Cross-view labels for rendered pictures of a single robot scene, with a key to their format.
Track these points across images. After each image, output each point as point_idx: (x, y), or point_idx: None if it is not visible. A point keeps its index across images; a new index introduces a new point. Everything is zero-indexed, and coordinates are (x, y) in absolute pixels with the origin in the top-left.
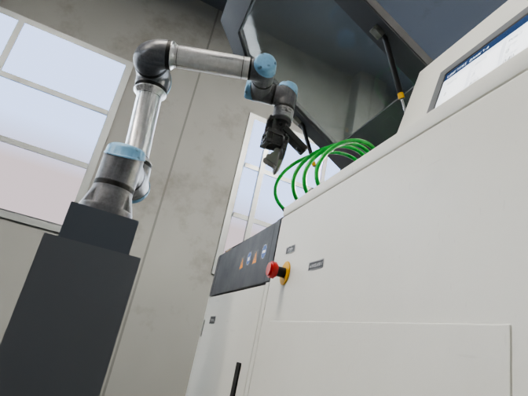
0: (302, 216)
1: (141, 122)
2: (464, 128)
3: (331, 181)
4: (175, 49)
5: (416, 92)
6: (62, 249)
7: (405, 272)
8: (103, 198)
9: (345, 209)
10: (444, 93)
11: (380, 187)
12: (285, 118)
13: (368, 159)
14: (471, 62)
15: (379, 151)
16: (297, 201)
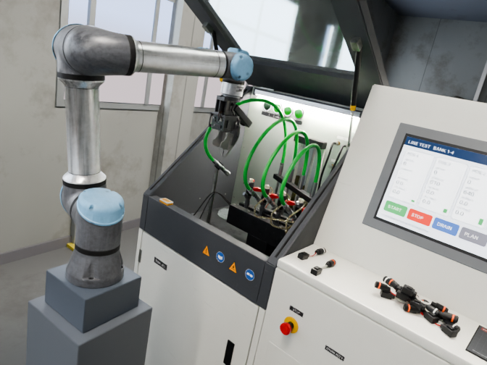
0: (311, 297)
1: (90, 136)
2: None
3: (352, 305)
4: (140, 59)
5: (369, 116)
6: (96, 345)
7: None
8: (106, 274)
9: (370, 344)
10: (404, 163)
11: (410, 364)
12: (238, 100)
13: (400, 333)
14: (435, 153)
15: (411, 338)
16: (301, 275)
